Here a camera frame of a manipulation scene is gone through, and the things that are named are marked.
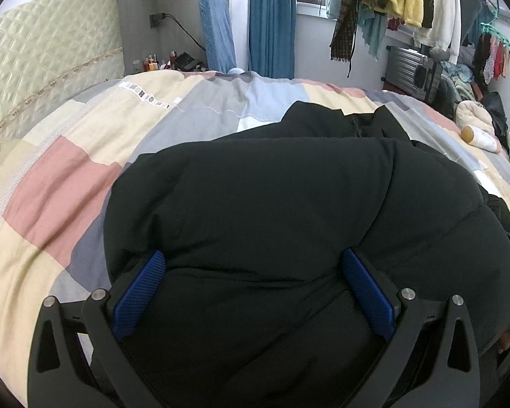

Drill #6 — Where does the white hoodie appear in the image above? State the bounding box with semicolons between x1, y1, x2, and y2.
413;0;461;65

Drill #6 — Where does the teal hanging shirt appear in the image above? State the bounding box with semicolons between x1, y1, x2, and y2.
329;0;388;57

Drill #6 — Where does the black wall charger with cable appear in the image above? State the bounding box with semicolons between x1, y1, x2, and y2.
149;12;206;51

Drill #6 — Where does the bedside clutter of small bottles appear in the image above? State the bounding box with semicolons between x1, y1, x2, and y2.
132;52;207;73

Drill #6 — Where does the pastel patchwork quilt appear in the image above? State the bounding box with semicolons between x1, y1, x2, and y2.
0;71;510;404

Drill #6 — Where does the blue covered chair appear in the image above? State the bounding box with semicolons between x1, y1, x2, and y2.
198;0;237;74

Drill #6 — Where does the white bottle with wooden cap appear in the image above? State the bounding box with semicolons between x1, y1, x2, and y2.
461;125;500;153

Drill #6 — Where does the cream quilted headboard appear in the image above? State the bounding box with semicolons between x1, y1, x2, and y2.
0;0;125;151

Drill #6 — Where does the black puffer jacket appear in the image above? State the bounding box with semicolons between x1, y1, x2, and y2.
104;102;510;407

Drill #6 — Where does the blue curtain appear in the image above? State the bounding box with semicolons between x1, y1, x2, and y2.
249;0;296;79

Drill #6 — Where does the pile of clothes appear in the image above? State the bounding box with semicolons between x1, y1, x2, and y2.
428;47;510;152

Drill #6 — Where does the grey ribbed suitcase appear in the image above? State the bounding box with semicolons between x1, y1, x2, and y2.
381;45;442;104

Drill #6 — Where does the teal clip hanger with socks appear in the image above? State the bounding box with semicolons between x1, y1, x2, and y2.
471;5;510;86

